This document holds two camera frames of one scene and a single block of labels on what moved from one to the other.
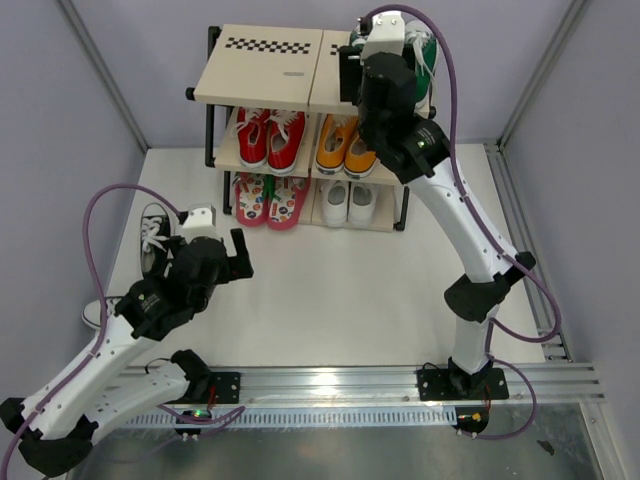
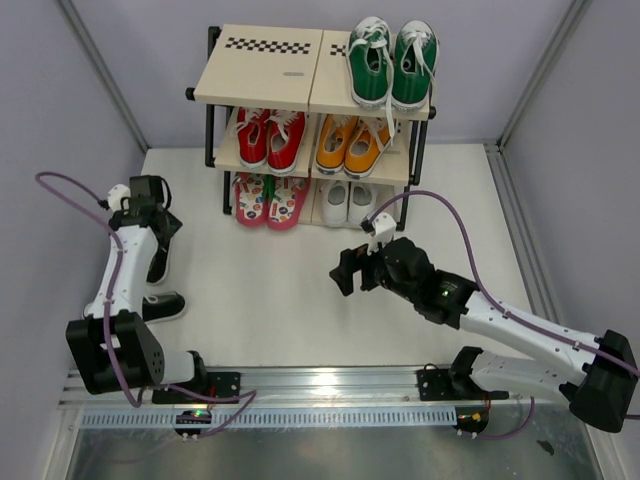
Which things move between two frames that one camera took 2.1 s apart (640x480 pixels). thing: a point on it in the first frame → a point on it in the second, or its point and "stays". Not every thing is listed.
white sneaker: x=334 y=203 stays
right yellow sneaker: x=359 y=160 stays
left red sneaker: x=253 y=127 stays
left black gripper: x=238 y=266 → x=174 y=224
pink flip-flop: x=251 y=199 stays
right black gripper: x=349 y=73 → x=351 y=260
